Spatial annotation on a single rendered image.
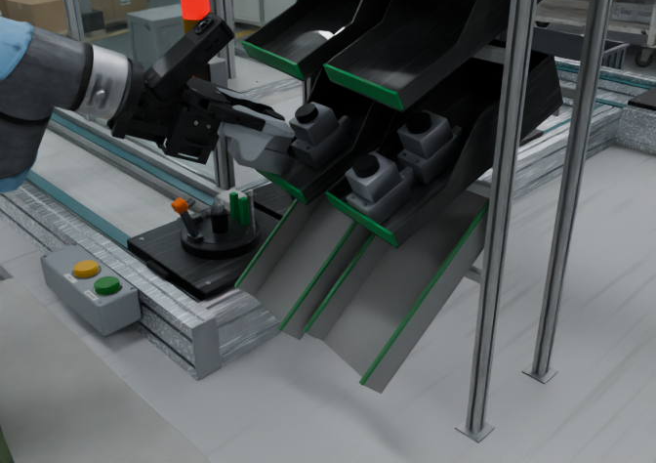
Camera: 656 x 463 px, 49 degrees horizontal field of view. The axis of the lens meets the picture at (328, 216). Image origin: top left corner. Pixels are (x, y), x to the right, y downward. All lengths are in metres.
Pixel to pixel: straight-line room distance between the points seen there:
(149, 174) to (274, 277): 0.64
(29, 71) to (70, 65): 0.04
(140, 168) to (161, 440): 0.77
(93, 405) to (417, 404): 0.48
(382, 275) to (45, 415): 0.53
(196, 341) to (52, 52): 0.50
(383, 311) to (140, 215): 0.71
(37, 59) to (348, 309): 0.50
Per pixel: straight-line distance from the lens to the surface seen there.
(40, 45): 0.79
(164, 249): 1.27
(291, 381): 1.12
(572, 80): 2.39
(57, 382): 1.20
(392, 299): 0.94
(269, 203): 1.39
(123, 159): 1.72
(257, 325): 1.17
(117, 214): 1.53
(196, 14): 1.34
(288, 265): 1.06
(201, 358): 1.12
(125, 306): 1.19
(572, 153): 0.99
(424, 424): 1.06
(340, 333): 0.97
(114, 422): 1.11
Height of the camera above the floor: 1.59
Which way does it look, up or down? 28 degrees down
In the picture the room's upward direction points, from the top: 1 degrees counter-clockwise
